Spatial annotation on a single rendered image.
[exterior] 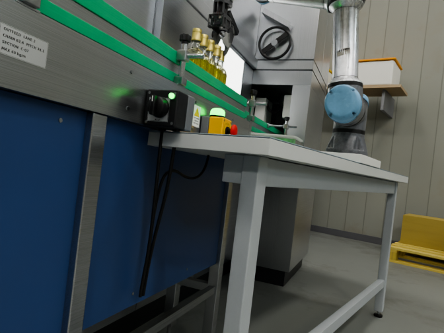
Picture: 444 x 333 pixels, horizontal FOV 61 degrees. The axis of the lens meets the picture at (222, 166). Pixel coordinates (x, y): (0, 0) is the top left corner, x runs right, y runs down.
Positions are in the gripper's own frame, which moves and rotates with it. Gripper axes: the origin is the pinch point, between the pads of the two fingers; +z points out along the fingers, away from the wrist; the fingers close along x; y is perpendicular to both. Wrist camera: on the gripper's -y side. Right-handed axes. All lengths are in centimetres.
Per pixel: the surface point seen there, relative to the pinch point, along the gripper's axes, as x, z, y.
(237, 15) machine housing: -19, -36, -48
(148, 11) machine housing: -11.8, -4.7, 33.8
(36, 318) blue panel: 22, 74, 93
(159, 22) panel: -9.9, -2.4, 29.3
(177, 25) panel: -10.2, -5.5, 18.3
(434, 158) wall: 93, 16, -342
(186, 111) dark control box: 29, 34, 66
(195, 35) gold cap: 2.8, 1.2, 24.6
